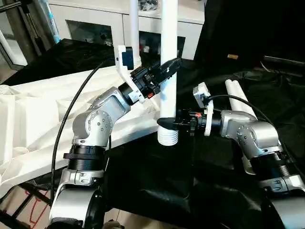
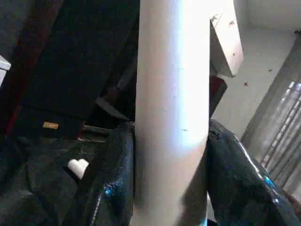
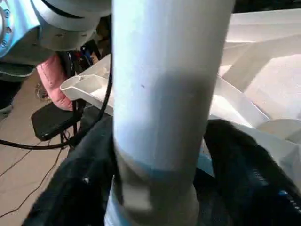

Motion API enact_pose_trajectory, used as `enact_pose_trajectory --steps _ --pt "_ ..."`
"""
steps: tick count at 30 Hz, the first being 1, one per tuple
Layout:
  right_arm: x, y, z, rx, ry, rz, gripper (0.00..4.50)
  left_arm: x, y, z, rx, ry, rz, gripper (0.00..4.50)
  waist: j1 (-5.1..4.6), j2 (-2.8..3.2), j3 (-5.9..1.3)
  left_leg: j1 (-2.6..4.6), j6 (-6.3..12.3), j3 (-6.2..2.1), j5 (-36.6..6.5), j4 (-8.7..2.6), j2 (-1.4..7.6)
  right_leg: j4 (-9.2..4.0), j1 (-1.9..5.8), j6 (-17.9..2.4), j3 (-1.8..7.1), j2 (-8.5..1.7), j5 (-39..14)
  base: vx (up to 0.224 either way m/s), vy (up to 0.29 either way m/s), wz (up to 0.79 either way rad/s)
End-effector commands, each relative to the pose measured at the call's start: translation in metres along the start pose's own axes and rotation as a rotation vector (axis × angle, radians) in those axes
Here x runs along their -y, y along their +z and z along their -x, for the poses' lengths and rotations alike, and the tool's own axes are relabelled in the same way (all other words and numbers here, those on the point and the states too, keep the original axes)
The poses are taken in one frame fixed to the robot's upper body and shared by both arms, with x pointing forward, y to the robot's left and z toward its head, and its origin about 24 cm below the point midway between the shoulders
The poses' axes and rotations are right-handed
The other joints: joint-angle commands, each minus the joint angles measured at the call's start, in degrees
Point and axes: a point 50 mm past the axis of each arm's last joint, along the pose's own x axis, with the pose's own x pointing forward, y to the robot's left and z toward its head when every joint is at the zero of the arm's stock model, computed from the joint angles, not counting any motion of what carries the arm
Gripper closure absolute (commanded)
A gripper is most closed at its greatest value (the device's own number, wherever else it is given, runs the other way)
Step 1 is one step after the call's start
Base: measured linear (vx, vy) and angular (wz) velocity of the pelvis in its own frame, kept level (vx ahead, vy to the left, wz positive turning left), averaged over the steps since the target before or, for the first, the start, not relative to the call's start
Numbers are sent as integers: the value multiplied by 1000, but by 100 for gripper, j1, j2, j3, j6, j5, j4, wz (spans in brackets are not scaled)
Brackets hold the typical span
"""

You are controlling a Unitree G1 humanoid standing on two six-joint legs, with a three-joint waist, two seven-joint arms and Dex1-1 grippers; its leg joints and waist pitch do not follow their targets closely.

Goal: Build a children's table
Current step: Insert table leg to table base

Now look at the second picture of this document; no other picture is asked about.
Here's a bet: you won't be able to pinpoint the white sideboard cabinet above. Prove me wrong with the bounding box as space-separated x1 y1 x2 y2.
0 55 12 87

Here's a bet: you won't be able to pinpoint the black speaker cabinet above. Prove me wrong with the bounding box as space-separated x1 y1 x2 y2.
4 0 142 139

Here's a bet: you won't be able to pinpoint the white wall-mounted box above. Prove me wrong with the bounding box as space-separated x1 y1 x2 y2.
210 0 244 77

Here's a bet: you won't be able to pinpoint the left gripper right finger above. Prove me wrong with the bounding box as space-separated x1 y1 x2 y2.
206 120 301 226

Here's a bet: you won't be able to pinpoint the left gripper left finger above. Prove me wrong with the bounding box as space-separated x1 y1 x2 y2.
63 122 136 226

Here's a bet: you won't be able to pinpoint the black plastic mat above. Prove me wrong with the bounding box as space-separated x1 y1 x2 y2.
0 124 135 226

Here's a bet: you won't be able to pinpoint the grey vertical blinds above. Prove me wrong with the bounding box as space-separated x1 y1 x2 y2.
242 42 301 191

